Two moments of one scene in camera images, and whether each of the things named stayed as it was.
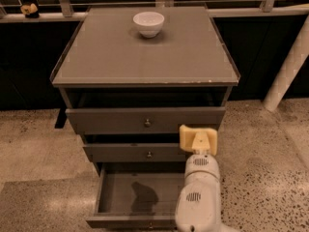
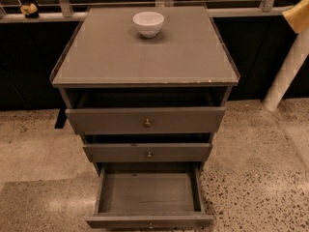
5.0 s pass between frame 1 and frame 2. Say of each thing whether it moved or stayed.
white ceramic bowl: stayed
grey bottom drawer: stayed
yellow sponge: moved
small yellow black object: stayed
